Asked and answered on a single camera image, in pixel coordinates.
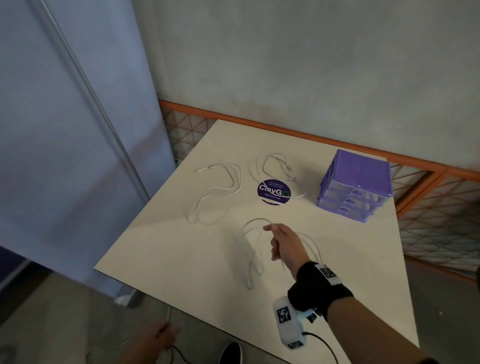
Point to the person's left hand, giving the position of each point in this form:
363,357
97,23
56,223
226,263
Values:
165,333

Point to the person's right hand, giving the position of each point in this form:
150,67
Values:
288,247

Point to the purple plastic drawer organizer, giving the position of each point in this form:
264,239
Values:
360,172

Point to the person's left forearm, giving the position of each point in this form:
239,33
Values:
137,352

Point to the person's right forearm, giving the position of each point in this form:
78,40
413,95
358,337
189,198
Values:
367,330

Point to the black marker wristband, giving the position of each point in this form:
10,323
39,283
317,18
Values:
311,292

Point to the round purple sticker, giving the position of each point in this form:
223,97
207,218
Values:
270,191

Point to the black shoe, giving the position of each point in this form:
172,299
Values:
230,354

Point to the cream white table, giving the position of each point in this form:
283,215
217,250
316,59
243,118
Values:
187,262

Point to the blue-grey partition panel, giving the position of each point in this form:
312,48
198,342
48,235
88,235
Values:
45,168

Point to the grey metal pole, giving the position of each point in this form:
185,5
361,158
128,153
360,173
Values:
92,100

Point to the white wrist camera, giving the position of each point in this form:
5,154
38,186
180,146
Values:
288,322

